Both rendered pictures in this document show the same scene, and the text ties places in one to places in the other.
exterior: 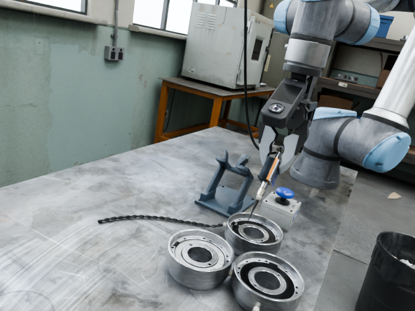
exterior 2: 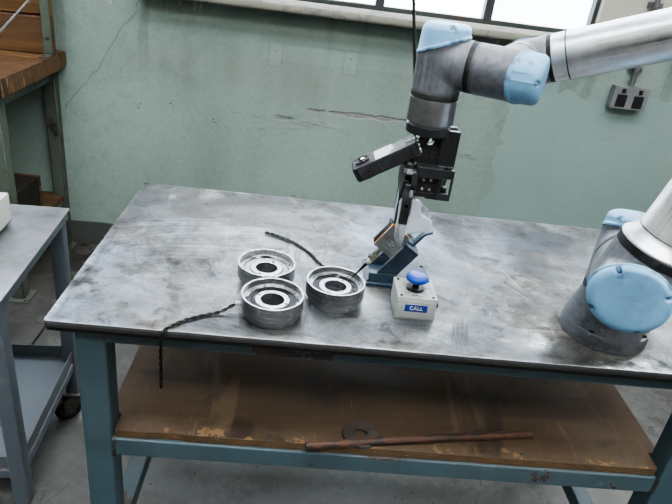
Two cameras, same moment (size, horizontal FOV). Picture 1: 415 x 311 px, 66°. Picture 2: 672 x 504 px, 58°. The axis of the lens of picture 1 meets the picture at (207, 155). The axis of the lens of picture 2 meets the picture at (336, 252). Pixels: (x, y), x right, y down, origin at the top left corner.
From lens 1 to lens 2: 0.95 m
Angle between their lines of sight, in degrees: 55
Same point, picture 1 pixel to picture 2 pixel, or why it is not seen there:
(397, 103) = (655, 215)
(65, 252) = (221, 234)
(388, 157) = (601, 297)
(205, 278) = (242, 275)
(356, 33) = (489, 90)
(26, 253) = (206, 225)
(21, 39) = not seen: hidden behind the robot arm
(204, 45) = not seen: outside the picture
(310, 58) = (410, 114)
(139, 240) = not seen: hidden behind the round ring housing
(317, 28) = (416, 82)
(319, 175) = (576, 315)
